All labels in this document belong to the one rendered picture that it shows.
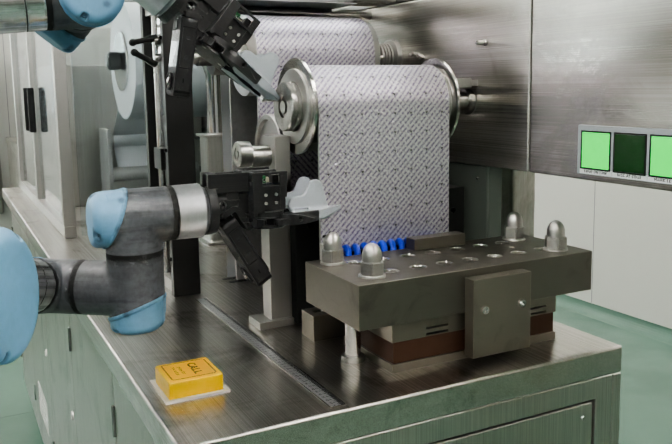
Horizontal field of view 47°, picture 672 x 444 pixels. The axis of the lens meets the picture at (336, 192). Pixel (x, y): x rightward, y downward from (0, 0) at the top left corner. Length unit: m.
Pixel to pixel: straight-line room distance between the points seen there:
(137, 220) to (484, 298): 0.47
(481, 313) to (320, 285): 0.22
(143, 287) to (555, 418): 0.60
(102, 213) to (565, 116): 0.67
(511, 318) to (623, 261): 3.25
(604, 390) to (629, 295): 3.15
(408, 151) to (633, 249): 3.14
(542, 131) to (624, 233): 3.11
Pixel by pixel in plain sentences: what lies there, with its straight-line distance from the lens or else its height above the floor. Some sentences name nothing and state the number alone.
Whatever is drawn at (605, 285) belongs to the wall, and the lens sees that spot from 4.45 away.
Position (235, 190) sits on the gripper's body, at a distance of 1.08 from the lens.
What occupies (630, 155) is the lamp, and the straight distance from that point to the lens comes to 1.09.
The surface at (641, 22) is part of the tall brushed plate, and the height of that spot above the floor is 1.36.
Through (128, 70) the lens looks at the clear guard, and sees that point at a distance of 2.11.
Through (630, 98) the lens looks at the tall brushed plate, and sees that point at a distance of 1.10.
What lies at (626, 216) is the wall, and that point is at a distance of 4.29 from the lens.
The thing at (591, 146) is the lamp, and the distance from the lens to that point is 1.14.
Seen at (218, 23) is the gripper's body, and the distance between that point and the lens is 1.13.
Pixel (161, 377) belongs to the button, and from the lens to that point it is 1.02.
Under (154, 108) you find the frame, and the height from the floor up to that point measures 1.24.
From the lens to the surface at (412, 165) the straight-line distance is 1.23.
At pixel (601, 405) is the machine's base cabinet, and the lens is 1.22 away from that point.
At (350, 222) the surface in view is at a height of 1.07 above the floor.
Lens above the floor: 1.28
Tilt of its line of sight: 8 degrees down
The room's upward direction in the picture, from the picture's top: 1 degrees counter-clockwise
